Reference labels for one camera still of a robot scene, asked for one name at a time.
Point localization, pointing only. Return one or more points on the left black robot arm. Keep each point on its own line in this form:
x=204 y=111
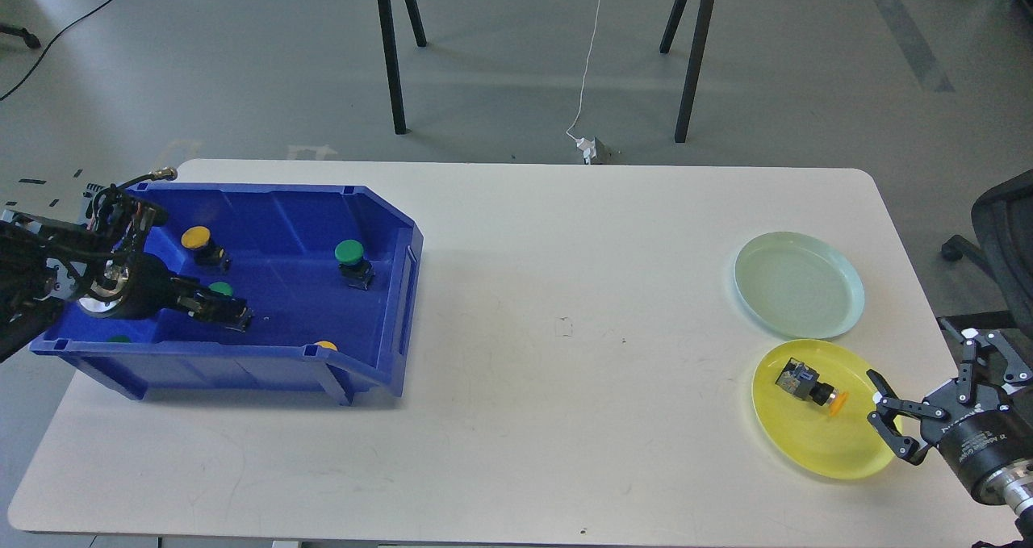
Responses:
x=101 y=265

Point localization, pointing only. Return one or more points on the yellow button back left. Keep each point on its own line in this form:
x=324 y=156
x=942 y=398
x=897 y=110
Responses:
x=205 y=251

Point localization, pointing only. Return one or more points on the right black tripod legs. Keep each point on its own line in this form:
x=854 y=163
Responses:
x=702 y=25

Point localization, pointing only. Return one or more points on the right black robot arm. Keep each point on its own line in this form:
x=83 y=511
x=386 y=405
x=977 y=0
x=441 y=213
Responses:
x=971 y=421

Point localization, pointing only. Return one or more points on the yellow plate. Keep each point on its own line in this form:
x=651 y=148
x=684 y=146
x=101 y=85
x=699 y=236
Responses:
x=840 y=445

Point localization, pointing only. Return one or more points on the blue plastic bin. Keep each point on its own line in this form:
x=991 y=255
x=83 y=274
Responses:
x=281 y=240

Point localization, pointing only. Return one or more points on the pale green plate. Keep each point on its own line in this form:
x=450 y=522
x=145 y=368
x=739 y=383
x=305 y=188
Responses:
x=798 y=286

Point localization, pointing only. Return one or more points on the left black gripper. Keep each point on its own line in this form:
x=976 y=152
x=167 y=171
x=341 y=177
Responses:
x=150 y=286

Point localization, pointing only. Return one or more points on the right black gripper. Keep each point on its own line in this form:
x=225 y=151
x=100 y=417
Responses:
x=984 y=442

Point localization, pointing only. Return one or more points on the black office chair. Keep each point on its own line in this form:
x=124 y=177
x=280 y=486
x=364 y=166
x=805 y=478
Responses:
x=1002 y=220

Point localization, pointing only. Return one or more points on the yellow push button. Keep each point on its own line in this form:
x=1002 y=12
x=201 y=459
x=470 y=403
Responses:
x=802 y=382

